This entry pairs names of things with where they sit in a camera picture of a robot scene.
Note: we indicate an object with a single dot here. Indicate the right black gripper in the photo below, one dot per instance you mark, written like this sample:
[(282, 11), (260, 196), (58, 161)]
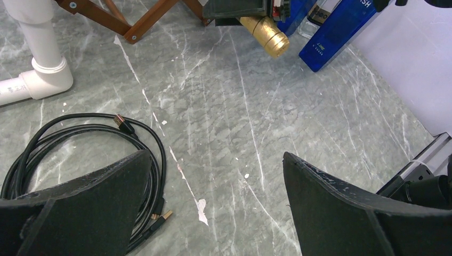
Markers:
[(228, 13)]

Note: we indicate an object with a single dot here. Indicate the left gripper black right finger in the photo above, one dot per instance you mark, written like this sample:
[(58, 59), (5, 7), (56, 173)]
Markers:
[(334, 217)]

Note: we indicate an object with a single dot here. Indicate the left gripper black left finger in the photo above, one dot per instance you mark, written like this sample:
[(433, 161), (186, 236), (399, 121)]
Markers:
[(91, 215)]

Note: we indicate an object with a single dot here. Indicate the dark bottle gold cap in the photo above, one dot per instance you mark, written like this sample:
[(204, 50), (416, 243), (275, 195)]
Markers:
[(268, 35)]

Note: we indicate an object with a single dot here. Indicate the blue glass bottle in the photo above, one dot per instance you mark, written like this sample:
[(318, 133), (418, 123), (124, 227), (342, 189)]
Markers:
[(343, 23), (293, 18)]

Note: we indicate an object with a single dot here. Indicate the brown wooden wine rack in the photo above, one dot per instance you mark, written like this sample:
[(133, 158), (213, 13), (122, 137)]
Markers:
[(113, 19)]

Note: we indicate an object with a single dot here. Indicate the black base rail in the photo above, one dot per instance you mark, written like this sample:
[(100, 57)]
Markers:
[(416, 176)]

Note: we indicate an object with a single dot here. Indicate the white pvc pipe frame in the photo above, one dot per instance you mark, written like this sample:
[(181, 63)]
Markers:
[(51, 73)]

